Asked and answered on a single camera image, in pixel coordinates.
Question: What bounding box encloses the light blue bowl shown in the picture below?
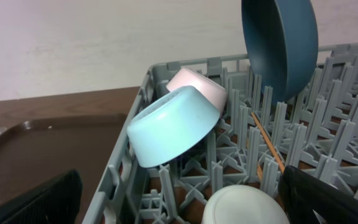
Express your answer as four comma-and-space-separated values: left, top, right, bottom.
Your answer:
127, 86, 220, 168

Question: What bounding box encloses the white pink bowl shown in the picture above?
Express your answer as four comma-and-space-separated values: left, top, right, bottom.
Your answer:
166, 67, 227, 114

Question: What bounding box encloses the grey dishwasher rack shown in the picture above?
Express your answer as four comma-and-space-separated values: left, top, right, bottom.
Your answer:
83, 43, 358, 223

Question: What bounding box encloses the brown serving tray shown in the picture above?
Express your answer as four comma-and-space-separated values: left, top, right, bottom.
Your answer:
0, 114, 126, 223

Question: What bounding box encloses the small white cup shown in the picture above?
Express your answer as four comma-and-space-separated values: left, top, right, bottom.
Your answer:
201, 185, 289, 224

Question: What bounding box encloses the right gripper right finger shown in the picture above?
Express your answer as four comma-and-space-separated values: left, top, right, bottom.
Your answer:
278, 166, 358, 223

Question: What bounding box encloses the dark blue plate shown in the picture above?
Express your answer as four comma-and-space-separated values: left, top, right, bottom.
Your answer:
241, 0, 318, 103

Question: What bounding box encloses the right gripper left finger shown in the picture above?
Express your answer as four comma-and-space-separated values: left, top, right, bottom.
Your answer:
0, 169, 83, 223

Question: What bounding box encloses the wooden chopstick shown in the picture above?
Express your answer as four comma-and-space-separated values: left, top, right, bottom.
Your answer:
257, 164, 263, 181
251, 112, 285, 174

